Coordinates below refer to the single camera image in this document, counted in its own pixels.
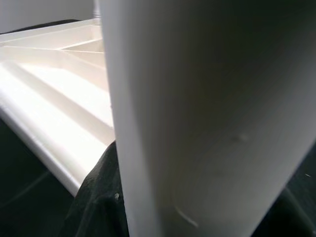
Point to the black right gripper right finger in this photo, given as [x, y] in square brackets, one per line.
[298, 205]

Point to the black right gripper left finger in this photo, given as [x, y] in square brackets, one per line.
[103, 202]

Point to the white plastic children table top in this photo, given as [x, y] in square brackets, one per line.
[49, 98]

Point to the white plastic table leg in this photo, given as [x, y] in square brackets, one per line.
[197, 98]

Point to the black table cloth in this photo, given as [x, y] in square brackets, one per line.
[29, 197]

